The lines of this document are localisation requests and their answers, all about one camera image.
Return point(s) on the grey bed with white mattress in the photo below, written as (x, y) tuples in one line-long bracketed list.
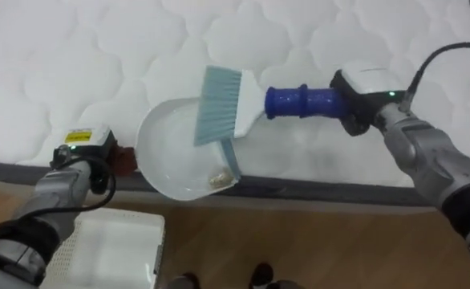
[(138, 60)]

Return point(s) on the pile of swept debris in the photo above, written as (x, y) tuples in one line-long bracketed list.
[(220, 179)]

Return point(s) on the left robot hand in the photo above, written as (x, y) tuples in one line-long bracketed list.
[(86, 140)]

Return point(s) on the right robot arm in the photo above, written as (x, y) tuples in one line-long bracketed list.
[(435, 164)]

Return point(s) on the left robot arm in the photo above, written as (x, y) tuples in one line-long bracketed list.
[(30, 225)]

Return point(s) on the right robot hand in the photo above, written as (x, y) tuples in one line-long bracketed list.
[(365, 96)]

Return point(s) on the white perforated plastic basket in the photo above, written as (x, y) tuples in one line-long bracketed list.
[(110, 249)]

